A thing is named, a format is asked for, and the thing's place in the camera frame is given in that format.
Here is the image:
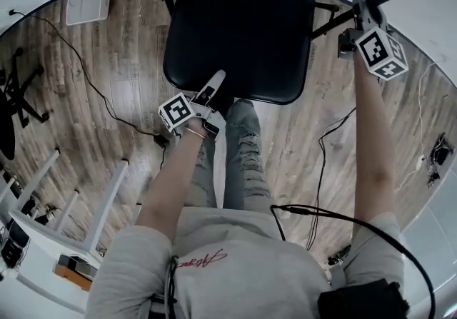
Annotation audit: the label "grey ripped jeans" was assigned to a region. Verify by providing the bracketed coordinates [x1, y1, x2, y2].
[185, 98, 276, 215]

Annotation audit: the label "flat white box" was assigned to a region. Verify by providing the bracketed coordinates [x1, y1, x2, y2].
[66, 0, 112, 26]

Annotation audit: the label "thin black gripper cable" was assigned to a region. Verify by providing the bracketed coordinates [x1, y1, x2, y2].
[305, 106, 357, 253]

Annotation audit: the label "black pouch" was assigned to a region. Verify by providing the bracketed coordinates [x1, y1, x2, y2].
[316, 278, 411, 319]

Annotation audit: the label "black device with tangled cables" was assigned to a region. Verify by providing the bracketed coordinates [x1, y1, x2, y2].
[426, 133, 456, 186]

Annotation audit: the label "grey shoulder strap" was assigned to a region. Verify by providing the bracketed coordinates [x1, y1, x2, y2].
[330, 267, 347, 288]

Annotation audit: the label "black folding chair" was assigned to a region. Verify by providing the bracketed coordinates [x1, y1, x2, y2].
[148, 0, 421, 106]

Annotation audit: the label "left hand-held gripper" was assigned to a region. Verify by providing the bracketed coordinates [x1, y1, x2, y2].
[158, 69, 229, 135]

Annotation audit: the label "thick black pouch cable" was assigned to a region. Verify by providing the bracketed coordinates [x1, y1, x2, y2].
[270, 204, 437, 319]

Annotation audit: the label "long black floor cable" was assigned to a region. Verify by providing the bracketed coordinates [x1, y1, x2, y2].
[7, 9, 179, 171]

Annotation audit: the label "orange box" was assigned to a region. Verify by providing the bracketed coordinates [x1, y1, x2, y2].
[53, 263, 94, 292]

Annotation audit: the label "thin black chest cable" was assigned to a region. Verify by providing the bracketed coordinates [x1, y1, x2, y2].
[164, 255, 179, 319]

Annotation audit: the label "long white cable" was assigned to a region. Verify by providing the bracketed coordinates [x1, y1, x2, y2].
[392, 59, 447, 192]

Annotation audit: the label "black office chair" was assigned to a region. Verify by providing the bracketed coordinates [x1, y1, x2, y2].
[0, 46, 51, 161]

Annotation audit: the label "grey sweatshirt with red print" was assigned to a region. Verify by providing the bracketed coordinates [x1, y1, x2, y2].
[84, 206, 406, 319]

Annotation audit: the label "white table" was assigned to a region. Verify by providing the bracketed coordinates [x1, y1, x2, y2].
[0, 148, 130, 313]

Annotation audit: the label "person's left forearm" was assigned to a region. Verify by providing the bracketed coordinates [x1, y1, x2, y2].
[136, 121, 211, 243]

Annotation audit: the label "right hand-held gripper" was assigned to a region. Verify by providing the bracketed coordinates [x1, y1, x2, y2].
[337, 0, 410, 81]

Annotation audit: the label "person's right forearm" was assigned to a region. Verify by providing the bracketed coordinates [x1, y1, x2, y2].
[351, 51, 397, 229]

